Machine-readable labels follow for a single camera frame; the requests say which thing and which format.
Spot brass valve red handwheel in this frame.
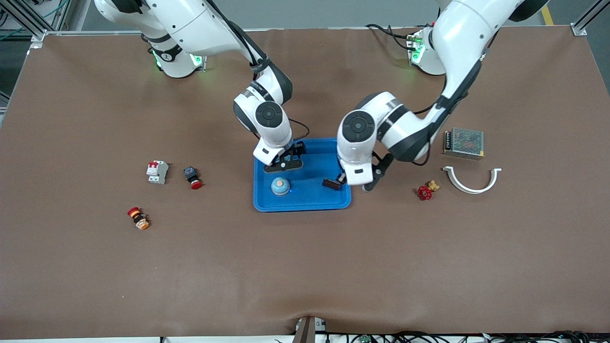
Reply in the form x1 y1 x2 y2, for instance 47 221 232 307
417 180 440 201

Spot red button black body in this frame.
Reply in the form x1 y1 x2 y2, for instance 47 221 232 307
183 166 203 190

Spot white curved plastic bracket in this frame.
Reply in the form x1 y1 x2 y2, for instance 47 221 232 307
442 165 502 194

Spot aluminium frame post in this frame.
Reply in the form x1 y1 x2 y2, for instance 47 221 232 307
571 0 610 37

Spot white circuit breaker red switch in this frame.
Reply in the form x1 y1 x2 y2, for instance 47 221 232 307
146 160 169 185

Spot blue plastic tray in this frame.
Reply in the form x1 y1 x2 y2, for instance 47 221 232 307
253 138 352 212

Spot brown table mat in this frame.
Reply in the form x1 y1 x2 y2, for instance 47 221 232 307
0 26 610 340

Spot black base cables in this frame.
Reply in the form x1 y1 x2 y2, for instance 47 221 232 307
365 23 416 51

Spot aluminium frame with rail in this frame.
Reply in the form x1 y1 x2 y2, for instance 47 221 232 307
0 0 286 48

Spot red button yellow ring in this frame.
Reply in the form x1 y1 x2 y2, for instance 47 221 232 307
127 207 151 231

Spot metal mesh power supply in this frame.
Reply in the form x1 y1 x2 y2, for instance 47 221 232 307
443 127 485 161

